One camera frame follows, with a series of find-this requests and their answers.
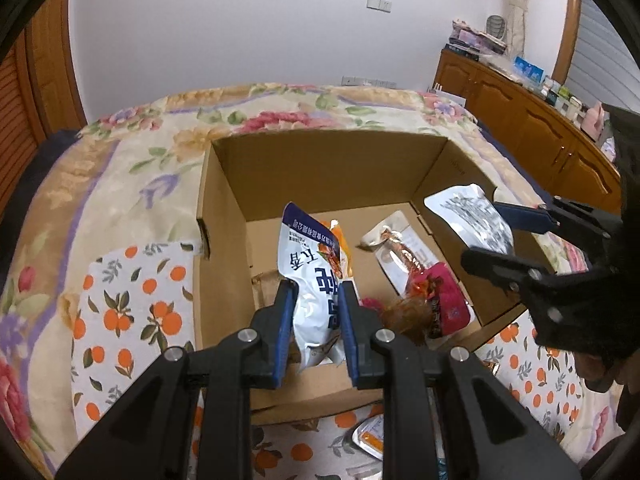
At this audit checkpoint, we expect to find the grey window blind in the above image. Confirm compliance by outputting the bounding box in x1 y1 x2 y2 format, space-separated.
567 0 640 111

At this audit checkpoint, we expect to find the blue box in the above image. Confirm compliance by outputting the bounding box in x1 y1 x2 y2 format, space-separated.
514 56 545 83

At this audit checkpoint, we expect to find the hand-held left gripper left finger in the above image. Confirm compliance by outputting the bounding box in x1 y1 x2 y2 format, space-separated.
55 280 301 480

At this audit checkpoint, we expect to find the wooden window frame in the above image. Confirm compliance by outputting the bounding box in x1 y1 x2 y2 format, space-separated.
554 0 583 81

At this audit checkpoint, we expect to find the clear snack packet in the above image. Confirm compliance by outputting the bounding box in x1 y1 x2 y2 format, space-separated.
359 212 441 296

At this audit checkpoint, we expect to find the brown cardboard box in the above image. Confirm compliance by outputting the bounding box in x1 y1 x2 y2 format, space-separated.
195 127 556 413

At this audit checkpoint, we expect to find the white blue snack packet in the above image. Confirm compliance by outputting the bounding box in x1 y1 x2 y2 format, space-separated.
277 202 353 373

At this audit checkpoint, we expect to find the white wall socket strip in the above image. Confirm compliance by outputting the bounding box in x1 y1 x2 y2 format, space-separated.
341 76 397 87

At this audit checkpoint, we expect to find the cream curtain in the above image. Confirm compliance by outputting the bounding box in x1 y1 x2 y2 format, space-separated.
502 0 533 56

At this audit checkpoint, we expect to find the long wooden cabinet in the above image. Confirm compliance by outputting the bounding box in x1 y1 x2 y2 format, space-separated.
434 49 623 213

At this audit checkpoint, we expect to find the stack of books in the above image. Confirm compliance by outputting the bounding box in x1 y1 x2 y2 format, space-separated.
447 19 508 56

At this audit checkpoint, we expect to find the cluster of small bottles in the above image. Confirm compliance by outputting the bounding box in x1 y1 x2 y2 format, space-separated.
542 76 588 121

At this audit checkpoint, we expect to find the pink snack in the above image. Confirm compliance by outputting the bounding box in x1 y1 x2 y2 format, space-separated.
362 262 476 346

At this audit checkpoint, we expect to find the silver foil packet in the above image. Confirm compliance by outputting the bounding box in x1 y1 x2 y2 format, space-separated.
424 183 516 256

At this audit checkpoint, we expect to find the person's right hand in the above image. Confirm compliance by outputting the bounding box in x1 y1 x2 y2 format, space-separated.
574 351 640 394

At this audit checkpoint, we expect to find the silver orange snack packet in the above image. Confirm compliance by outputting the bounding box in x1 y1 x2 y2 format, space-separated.
350 412 386 458

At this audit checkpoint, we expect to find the louvered wooden wardrobe door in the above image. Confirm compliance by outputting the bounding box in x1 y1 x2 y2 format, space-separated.
0 45 36 211

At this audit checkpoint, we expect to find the pink container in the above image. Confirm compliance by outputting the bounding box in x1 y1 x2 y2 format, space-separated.
582 101 606 141

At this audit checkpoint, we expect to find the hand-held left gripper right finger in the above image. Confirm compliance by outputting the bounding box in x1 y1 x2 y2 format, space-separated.
337 280 583 480

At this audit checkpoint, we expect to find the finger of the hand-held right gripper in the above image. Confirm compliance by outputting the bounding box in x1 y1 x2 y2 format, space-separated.
460 246 552 304
492 195 623 249

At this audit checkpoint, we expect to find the orange print grey cloth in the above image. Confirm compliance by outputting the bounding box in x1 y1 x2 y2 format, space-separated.
70 240 591 480

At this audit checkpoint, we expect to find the white paper bag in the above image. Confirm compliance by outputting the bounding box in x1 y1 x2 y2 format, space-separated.
427 82 466 108

